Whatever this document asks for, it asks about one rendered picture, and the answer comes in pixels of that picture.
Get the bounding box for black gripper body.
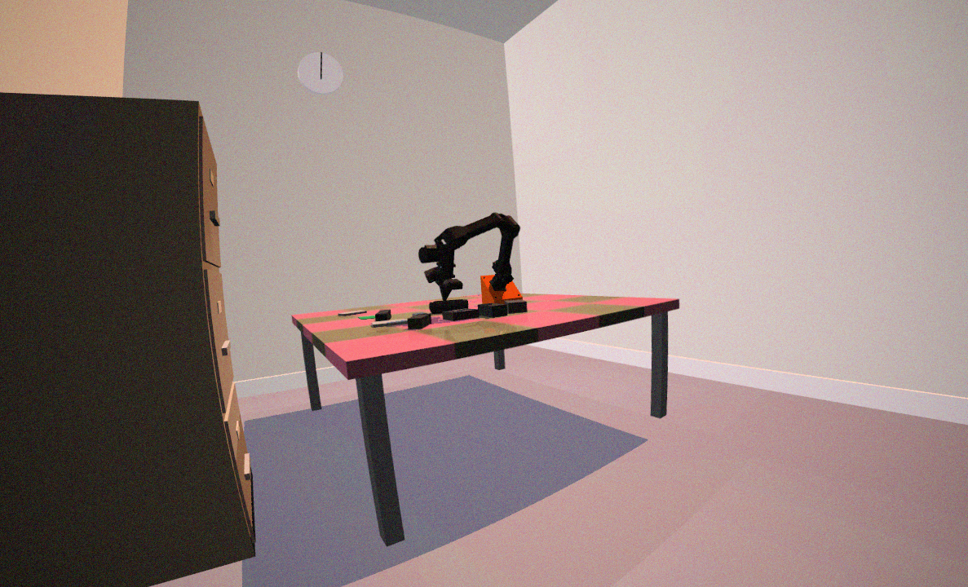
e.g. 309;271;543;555
436;261;463;290

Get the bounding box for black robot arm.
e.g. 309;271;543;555
418;212;520;291

